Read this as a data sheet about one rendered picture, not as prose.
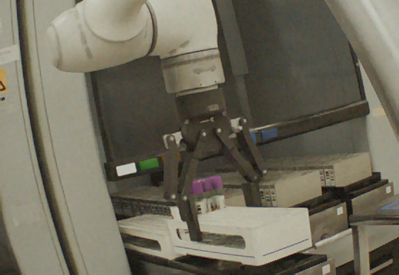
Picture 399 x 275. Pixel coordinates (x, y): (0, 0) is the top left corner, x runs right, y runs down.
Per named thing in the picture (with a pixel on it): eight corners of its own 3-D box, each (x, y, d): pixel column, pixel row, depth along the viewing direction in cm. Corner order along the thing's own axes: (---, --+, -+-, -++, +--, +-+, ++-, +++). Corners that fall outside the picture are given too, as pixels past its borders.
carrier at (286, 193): (318, 197, 186) (314, 169, 186) (323, 197, 184) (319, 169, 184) (273, 213, 181) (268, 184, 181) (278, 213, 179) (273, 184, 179)
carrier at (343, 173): (368, 177, 192) (365, 152, 192) (372, 177, 191) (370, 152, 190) (330, 192, 188) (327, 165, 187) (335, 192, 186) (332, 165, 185)
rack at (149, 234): (114, 250, 182) (105, 223, 181) (156, 241, 186) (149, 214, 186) (172, 266, 155) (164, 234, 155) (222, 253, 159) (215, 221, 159)
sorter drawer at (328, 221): (159, 236, 234) (151, 204, 233) (206, 224, 240) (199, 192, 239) (308, 254, 168) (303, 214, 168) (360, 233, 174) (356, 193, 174)
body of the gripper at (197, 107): (182, 94, 138) (195, 157, 139) (232, 83, 142) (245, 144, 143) (161, 97, 145) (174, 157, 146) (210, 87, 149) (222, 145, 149)
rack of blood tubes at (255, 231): (173, 252, 153) (164, 219, 153) (224, 239, 157) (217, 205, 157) (258, 266, 126) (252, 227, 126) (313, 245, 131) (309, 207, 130)
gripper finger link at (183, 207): (185, 189, 141) (167, 193, 140) (192, 220, 141) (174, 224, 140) (181, 189, 143) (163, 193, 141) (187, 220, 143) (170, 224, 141)
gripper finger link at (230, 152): (201, 132, 146) (207, 125, 146) (246, 184, 149) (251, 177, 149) (213, 131, 142) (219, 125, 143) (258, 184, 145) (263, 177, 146)
